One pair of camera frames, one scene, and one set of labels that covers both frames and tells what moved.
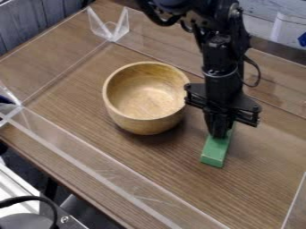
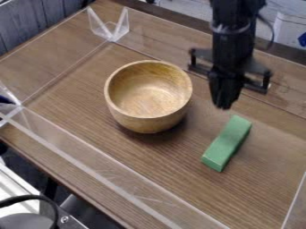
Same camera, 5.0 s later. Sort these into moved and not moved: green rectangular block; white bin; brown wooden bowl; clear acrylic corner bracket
Moved: green rectangular block
Not moved: brown wooden bowl; white bin; clear acrylic corner bracket
